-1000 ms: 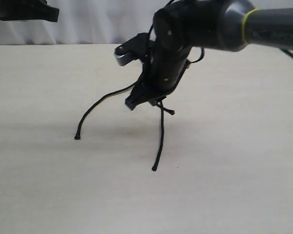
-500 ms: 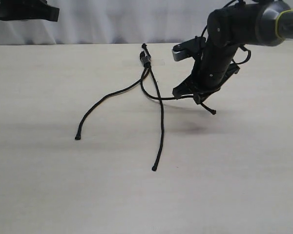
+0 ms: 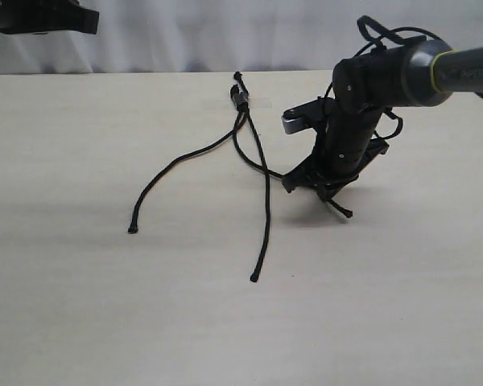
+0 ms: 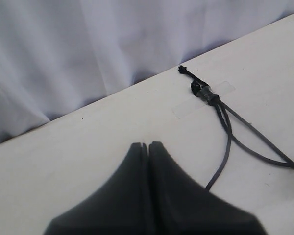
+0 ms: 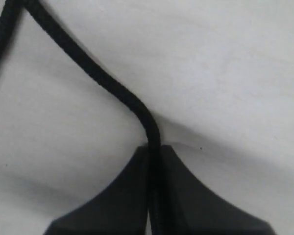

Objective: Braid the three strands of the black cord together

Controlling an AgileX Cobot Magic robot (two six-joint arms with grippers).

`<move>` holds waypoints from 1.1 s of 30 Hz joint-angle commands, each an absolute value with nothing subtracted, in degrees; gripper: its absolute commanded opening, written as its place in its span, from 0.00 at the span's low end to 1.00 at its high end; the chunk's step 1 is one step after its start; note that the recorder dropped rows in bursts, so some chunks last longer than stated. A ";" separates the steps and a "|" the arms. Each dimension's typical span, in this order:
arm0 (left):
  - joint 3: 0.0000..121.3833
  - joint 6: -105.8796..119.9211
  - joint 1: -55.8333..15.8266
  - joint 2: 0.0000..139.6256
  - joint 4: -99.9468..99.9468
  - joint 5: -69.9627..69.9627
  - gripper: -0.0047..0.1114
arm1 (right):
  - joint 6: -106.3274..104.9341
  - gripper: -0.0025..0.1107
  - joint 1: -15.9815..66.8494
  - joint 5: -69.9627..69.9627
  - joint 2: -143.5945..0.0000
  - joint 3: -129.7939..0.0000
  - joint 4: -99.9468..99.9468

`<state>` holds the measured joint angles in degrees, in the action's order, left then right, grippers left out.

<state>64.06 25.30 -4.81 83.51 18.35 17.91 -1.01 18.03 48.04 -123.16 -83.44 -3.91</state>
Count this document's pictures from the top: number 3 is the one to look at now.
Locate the white curtain backdrop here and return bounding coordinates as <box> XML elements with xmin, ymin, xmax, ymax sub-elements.
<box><xmin>0</xmin><ymin>1</ymin><xmax>483</xmax><ymax>74</ymax></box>

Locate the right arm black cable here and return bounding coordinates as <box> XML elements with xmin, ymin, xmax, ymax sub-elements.
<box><xmin>356</xmin><ymin>15</ymin><xmax>483</xmax><ymax>112</ymax></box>

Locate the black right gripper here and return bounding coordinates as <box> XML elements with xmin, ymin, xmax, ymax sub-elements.
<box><xmin>281</xmin><ymin>104</ymin><xmax>388</xmax><ymax>203</ymax></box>

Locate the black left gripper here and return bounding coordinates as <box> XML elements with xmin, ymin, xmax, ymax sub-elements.
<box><xmin>0</xmin><ymin>0</ymin><xmax>99</xmax><ymax>35</ymax></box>

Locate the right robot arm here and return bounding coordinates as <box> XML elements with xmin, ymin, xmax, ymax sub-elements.
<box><xmin>282</xmin><ymin>38</ymin><xmax>483</xmax><ymax>201</ymax></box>

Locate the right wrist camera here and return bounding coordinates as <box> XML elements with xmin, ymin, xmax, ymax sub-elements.
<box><xmin>282</xmin><ymin>97</ymin><xmax>335</xmax><ymax>134</ymax></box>

